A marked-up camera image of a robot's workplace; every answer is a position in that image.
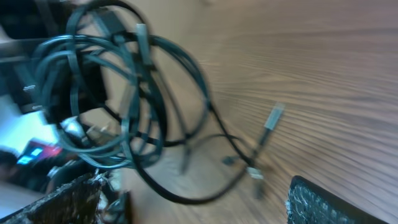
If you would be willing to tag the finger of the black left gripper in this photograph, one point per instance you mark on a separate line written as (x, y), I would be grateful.
(36, 75)

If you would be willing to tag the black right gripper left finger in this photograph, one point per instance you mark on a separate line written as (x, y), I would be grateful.
(87, 199)

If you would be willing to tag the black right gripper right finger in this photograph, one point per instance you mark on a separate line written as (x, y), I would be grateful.
(308, 203)

